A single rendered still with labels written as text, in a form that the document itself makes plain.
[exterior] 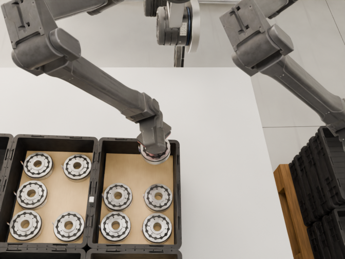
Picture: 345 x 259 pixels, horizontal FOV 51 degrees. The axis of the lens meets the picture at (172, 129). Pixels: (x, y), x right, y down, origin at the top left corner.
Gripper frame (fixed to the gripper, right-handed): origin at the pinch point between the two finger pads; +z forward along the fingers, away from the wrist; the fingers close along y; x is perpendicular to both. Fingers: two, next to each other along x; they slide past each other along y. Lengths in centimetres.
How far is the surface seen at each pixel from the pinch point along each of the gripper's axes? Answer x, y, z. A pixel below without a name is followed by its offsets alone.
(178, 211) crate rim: -19.0, -10.2, 9.9
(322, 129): -43, 81, 53
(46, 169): 28.9, -27.6, 14.0
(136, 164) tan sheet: 6.6, -3.8, 19.6
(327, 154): -52, 69, 51
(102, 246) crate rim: -7.6, -34.6, 7.6
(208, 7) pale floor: 88, 171, 114
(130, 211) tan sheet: -4.0, -19.1, 18.7
